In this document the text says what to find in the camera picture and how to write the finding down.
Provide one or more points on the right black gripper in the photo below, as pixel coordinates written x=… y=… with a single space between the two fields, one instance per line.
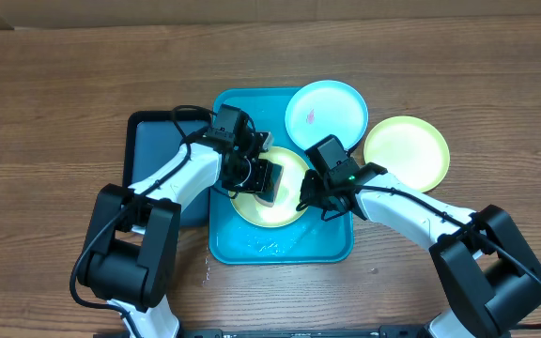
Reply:
x=309 y=189

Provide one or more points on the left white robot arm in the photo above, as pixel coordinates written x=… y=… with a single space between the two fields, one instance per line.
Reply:
x=131 y=242

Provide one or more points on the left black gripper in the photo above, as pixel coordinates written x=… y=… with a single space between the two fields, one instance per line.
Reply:
x=256 y=186

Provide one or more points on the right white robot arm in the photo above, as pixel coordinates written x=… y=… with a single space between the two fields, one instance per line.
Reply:
x=489 y=273

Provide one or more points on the teal plastic tray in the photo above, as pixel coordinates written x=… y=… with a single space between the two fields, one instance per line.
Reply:
x=234 y=241

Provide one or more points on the light blue plate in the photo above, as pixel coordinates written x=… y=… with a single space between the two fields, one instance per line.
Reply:
x=326 y=107

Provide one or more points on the black water tray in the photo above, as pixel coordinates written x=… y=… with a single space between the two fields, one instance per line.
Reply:
x=153 y=140

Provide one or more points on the yellow plate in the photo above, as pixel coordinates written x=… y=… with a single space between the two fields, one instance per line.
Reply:
x=283 y=211
x=411 y=149

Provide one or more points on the green sponge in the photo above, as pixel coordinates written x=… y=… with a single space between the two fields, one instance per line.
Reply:
x=270 y=187

